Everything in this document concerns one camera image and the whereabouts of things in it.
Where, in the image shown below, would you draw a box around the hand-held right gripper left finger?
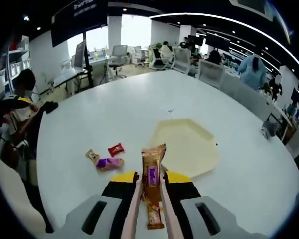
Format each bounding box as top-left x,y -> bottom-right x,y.
63,170 -> 140,239

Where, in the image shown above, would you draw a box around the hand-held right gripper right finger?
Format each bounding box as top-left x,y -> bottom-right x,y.
163,170 -> 271,239

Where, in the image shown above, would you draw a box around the pink food tongs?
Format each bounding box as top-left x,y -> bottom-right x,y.
121,173 -> 186,239

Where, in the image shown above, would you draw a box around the purple food packet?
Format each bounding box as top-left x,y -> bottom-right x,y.
96,157 -> 125,173

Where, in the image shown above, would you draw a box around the gold purple-label food bar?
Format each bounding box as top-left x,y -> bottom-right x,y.
141,143 -> 168,230

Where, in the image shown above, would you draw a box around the cream hexagonal container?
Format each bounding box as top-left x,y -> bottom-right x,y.
149,118 -> 222,179

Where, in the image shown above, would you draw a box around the small orange candy food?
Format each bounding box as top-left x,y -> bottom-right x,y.
85,148 -> 101,165

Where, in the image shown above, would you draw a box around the red candy food packet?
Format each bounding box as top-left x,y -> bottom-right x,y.
107,142 -> 126,158

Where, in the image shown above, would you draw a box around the white storage shelf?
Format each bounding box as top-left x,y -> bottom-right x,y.
6,34 -> 30,83

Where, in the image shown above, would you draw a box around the small black object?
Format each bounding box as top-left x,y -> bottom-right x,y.
41,101 -> 59,115

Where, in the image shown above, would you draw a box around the white desk black legs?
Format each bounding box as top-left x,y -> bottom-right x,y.
53,66 -> 92,97

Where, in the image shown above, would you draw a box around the large monitor on stand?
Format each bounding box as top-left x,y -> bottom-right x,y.
73,39 -> 93,88

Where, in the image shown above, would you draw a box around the grey crumpled object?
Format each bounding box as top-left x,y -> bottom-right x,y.
261,121 -> 278,140

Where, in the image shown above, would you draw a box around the black hanging display screen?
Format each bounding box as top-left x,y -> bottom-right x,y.
51,0 -> 108,48

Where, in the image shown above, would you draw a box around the grey office chair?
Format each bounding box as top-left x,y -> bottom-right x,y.
220,79 -> 274,120

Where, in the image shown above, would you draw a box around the white office chair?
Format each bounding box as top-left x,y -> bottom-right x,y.
173,47 -> 198,75
109,44 -> 129,77
198,59 -> 225,88
133,46 -> 146,67

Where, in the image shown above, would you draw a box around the white chair black seat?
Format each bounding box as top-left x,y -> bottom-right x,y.
149,44 -> 170,70

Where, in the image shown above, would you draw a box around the black hanging monitor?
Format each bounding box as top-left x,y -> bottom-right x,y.
206,31 -> 231,52

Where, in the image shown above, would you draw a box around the ceiling air conditioner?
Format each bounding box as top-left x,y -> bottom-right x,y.
229,0 -> 274,22

